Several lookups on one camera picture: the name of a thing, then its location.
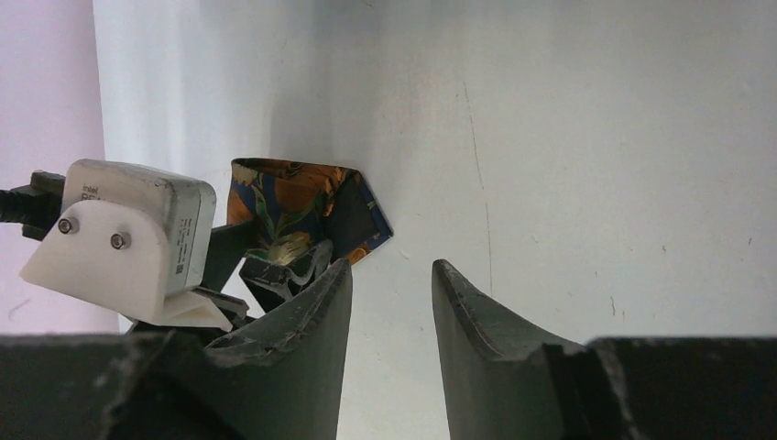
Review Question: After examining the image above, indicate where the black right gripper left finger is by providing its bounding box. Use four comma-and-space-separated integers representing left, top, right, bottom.
1, 259, 353, 439

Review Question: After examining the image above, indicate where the dark floral patterned tie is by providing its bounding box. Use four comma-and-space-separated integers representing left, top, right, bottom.
226, 158, 393, 265

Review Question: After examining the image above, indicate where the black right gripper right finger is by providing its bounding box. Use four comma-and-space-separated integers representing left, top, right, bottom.
432, 259, 776, 439

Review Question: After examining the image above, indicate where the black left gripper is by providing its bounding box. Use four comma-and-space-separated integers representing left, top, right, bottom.
124, 220, 333, 347

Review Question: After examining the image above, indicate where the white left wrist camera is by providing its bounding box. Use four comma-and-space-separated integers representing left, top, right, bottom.
20, 159, 217, 316

